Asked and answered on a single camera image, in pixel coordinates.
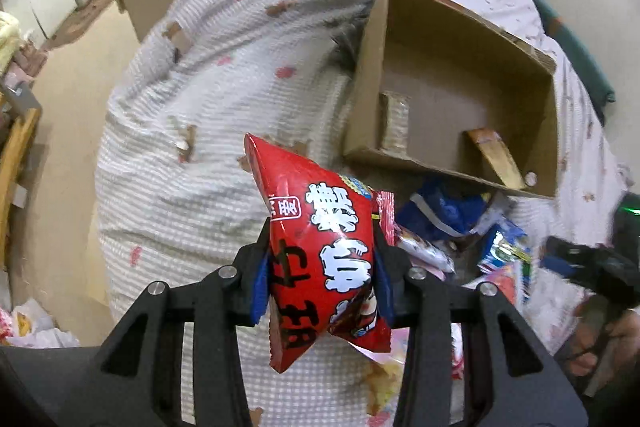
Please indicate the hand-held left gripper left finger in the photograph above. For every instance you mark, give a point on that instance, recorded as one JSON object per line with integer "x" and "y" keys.
{"x": 260, "y": 288}

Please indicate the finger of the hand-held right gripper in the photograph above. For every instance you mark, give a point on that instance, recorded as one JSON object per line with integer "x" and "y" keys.
{"x": 562, "y": 259}

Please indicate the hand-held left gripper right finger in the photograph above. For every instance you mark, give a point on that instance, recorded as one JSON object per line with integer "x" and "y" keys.
{"x": 383, "y": 289}

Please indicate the red snack bag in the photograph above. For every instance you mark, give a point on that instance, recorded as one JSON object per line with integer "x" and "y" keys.
{"x": 320, "y": 257}

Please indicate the dark blue snack bag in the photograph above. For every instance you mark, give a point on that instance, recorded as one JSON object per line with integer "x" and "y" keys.
{"x": 442, "y": 209}

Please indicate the cardboard box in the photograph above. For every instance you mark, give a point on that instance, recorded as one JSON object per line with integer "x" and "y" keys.
{"x": 450, "y": 97}

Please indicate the person's right hand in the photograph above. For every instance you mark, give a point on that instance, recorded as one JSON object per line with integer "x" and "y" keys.
{"x": 607, "y": 347}

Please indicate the white pink snack packet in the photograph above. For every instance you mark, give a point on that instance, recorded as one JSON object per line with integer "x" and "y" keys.
{"x": 425, "y": 252}

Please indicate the blue white snack bag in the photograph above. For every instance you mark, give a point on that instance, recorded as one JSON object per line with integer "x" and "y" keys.
{"x": 502, "y": 252}

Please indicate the red pink snack packet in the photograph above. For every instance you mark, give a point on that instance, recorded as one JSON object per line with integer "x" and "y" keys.
{"x": 502, "y": 288}

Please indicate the orange snack pack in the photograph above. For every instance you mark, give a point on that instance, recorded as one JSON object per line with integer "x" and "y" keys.
{"x": 497, "y": 157}

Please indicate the brown biscuit pack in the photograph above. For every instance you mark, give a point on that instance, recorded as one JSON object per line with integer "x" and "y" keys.
{"x": 395, "y": 119}

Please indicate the plastic bags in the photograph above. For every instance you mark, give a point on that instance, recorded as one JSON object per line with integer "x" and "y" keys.
{"x": 32, "y": 324}

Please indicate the wooden chair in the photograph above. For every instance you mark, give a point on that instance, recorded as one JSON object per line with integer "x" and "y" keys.
{"x": 15, "y": 162}

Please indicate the brown rug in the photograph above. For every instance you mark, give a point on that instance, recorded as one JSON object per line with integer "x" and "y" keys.
{"x": 82, "y": 19}

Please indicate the yellow cloth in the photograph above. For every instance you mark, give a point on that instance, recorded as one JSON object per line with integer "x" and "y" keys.
{"x": 7, "y": 39}

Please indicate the teal bed frame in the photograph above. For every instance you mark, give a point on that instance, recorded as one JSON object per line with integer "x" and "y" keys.
{"x": 575, "y": 49}

